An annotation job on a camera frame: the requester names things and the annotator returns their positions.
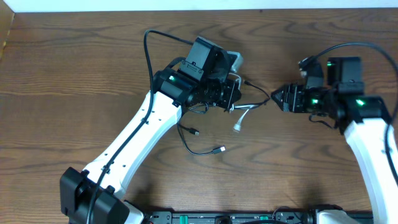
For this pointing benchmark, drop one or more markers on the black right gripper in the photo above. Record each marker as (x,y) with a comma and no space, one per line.
(292,98)

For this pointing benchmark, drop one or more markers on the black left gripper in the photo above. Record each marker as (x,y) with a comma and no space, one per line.
(234,96)

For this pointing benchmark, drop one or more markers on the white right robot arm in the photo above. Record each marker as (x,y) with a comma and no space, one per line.
(365,123)

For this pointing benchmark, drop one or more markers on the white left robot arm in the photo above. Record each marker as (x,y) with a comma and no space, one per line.
(95,195)

